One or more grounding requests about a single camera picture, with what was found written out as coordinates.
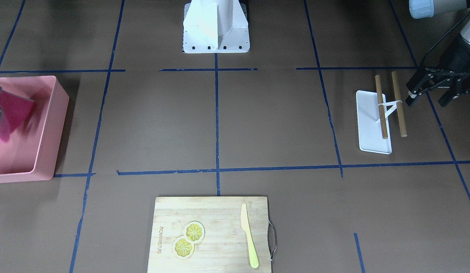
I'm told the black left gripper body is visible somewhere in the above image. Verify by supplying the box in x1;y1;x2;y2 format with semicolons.
406;48;470;97

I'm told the pink sponge cloth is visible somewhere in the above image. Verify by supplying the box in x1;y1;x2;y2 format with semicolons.
0;90;34;143

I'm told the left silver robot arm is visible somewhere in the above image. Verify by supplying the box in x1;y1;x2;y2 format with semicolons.
406;0;470;107

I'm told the wooden rack rod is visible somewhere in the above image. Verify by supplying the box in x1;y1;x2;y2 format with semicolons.
374;75;388;140
391;71;408;138

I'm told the white rack tray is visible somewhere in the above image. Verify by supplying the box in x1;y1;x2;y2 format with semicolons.
355;90;392;154

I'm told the pink plastic bin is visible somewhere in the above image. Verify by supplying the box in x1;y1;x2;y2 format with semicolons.
0;75;70;184

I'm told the yellow plastic knife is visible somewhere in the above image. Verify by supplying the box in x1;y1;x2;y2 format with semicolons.
240;202;260;268

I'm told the wooden cutting board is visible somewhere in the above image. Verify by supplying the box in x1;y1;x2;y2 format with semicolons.
147;196;273;273

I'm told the lemon slice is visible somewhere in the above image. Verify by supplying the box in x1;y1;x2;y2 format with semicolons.
172;236;196;259
184;221;205;244

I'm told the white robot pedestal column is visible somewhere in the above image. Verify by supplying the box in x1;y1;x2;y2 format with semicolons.
182;0;251;54

